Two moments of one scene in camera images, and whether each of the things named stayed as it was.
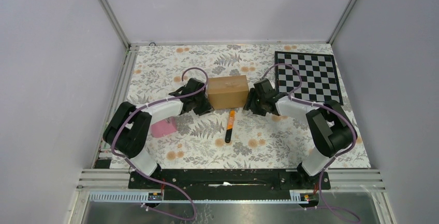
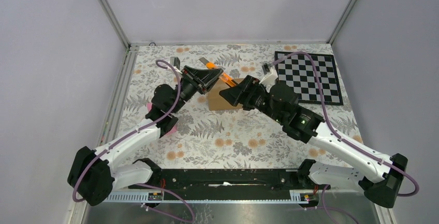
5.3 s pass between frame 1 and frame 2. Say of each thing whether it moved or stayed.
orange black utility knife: moved
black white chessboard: stayed
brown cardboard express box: stayed
